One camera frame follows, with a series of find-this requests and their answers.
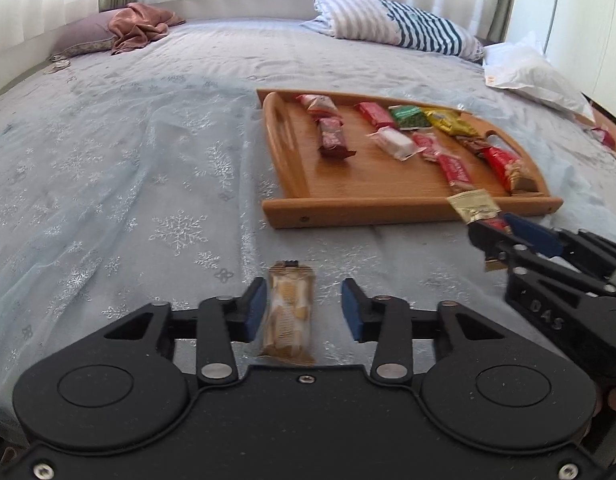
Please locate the white wardrobe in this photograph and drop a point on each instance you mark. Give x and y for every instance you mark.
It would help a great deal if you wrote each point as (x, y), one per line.
(588, 35)

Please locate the red patterned snack bar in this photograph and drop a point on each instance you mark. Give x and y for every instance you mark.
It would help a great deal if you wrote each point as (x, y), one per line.
(455, 172)

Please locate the striped pillow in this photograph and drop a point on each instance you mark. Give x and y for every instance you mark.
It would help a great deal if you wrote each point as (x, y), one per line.
(368, 20)

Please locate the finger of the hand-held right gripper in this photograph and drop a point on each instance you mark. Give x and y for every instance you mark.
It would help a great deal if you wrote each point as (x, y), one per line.
(538, 237)
(488, 240)

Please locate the beige wafer packet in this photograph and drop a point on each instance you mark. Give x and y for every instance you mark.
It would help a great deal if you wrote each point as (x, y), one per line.
(288, 310)

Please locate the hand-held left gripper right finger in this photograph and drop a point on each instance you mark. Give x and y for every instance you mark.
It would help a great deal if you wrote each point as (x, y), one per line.
(352, 310)

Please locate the pink red snack packet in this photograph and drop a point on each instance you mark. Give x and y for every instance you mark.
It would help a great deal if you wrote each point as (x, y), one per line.
(318, 105)

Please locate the red white snack packet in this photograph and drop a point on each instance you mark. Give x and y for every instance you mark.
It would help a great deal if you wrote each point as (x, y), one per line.
(428, 146)

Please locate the dark red snack bar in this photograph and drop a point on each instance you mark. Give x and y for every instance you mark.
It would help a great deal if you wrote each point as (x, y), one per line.
(333, 137)

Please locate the large red biscuit packet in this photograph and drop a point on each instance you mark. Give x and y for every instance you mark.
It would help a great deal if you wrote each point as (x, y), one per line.
(508, 167)

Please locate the light blue snowflake bedspread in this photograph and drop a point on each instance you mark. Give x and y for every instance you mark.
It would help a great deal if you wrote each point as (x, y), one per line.
(113, 185)

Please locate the pink crumpled cloth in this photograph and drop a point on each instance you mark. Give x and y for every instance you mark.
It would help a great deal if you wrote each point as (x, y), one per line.
(138, 25)

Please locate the small red packet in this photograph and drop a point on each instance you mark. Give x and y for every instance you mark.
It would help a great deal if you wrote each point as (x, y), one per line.
(604, 137)

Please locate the brown almond snack packet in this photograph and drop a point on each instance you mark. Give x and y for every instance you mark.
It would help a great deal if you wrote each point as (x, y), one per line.
(474, 145)

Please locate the white plastic bag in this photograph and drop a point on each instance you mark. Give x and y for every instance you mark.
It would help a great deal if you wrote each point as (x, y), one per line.
(533, 75)

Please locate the yellow snack packet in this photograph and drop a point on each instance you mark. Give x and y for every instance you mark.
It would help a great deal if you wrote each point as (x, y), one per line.
(450, 122)

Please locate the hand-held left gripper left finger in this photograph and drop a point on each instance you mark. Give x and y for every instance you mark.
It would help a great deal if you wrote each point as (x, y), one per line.
(255, 310)

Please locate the green snack packet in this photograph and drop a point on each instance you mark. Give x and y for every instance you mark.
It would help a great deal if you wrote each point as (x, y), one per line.
(408, 117)

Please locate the bright red snack packet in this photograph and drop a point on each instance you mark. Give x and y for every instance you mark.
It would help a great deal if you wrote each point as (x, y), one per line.
(375, 115)

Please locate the gold snack packet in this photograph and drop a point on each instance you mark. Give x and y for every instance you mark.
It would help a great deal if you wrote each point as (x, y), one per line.
(473, 205)

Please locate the small metallic item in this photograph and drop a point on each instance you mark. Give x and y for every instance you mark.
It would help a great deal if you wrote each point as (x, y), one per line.
(62, 64)

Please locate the purple pillow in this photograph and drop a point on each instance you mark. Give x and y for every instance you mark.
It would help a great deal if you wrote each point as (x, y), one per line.
(83, 35)

